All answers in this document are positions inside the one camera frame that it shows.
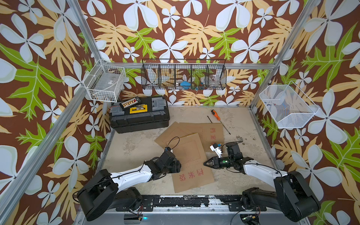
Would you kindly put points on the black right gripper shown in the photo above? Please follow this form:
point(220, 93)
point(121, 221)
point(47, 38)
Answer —
point(215, 162)

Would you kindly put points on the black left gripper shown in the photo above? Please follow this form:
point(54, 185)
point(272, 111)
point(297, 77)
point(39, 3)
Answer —
point(176, 167)

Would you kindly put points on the kraft file bag with string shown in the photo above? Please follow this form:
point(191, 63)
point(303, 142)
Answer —
point(193, 173)

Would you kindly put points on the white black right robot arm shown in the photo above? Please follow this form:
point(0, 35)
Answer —
point(292, 195)

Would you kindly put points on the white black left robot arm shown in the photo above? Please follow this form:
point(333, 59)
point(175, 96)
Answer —
point(117, 190)

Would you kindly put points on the kraft file bag right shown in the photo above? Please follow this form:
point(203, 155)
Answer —
point(209, 133)

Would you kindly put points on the kraft file bag middle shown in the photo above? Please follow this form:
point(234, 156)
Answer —
point(178, 135)

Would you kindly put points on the black plastic toolbox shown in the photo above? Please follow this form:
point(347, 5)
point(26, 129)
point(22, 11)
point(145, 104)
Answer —
point(152, 113)

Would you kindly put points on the screwdriver bit set case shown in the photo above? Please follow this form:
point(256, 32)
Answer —
point(130, 103)

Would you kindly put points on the blue object in basket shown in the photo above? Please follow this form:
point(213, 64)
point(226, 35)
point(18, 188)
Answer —
point(185, 85)

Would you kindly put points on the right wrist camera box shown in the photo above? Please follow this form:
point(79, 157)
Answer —
point(217, 148)

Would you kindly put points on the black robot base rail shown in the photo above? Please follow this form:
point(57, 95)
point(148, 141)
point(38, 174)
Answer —
point(182, 202)

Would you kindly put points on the orange handled screwdriver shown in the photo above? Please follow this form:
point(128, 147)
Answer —
point(219, 119)

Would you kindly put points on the black wire basket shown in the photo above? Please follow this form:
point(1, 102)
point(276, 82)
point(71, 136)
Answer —
point(203, 74)

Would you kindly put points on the white wire basket right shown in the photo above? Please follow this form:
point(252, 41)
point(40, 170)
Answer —
point(289, 106)

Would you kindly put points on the white wire basket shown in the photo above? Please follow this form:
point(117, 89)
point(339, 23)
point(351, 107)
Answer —
point(105, 81)
point(289, 106)

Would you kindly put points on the white wire basket left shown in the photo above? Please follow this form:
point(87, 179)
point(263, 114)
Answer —
point(105, 81)

